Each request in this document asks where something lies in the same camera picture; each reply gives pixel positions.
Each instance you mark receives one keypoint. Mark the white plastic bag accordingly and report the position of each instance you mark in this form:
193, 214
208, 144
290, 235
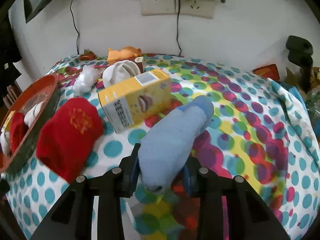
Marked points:
85, 82

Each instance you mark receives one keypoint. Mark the light blue sock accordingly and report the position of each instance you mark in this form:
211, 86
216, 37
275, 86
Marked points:
170, 140

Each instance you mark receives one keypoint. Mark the plain red sock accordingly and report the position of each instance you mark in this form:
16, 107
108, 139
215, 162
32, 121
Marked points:
17, 132

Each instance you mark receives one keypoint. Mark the red packet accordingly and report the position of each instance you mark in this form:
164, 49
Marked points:
267, 72

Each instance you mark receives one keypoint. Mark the grey sock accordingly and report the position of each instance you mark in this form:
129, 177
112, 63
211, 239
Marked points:
32, 113

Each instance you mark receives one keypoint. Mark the dark hanging clothing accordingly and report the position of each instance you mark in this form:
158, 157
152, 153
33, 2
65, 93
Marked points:
7, 55

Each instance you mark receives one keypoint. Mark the red sock gold embroidery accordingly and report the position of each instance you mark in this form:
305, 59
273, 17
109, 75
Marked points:
67, 135

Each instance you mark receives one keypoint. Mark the small white brown box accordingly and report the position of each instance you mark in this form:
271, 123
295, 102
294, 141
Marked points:
139, 60

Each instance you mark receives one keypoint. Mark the orange toy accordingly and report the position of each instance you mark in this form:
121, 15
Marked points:
122, 53

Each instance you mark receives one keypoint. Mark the white wall socket plate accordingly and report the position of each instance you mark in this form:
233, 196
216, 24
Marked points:
155, 5

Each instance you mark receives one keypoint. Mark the polka dot tablecloth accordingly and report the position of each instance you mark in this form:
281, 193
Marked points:
250, 130

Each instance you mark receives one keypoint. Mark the round red tray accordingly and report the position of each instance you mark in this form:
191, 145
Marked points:
42, 130

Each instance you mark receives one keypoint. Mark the wooden chair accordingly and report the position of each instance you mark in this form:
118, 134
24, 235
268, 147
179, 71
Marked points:
13, 91

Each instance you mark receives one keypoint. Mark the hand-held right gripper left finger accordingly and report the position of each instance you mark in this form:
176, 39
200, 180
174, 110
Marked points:
135, 166

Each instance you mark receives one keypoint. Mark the black clamp stand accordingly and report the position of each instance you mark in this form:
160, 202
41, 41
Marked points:
298, 46

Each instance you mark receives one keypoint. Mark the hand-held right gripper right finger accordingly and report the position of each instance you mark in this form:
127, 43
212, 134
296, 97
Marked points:
187, 182

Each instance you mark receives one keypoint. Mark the red snack wrapper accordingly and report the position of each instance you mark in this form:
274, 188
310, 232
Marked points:
87, 55

